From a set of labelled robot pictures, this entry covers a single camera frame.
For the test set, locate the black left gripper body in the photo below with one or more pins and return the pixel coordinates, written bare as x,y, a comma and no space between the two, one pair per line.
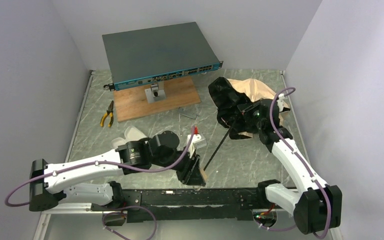
189,166

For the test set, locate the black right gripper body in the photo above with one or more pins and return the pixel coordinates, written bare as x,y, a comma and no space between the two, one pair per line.
231,110

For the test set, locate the beige umbrella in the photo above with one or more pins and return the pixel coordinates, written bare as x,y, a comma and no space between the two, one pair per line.
226,99

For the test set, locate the beige umbrella case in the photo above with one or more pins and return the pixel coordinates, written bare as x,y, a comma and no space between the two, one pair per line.
130,134

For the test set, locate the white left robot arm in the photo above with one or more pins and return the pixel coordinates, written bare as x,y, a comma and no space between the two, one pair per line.
61,183

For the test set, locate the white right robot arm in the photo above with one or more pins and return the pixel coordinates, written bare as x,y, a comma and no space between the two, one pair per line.
315,205

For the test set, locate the wooden base board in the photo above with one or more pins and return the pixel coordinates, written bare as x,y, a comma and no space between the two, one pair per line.
132,103

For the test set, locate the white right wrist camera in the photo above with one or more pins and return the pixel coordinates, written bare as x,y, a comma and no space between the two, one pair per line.
281,103

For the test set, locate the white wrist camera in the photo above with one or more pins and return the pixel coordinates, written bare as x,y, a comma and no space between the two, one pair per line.
281,103
195,141

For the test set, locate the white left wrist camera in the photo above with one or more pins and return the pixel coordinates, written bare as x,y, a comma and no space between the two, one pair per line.
195,141

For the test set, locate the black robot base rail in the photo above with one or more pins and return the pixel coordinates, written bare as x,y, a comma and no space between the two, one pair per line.
242,204

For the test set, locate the grey plastic bracket piece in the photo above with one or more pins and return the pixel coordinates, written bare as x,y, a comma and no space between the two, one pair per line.
187,113

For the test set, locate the grey metal stand bracket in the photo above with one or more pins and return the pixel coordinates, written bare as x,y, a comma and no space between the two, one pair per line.
155,92

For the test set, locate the yellow handled pliers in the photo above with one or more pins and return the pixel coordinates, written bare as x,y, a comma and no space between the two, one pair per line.
109,113

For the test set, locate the grey network switch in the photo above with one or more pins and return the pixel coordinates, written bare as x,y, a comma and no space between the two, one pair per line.
153,55

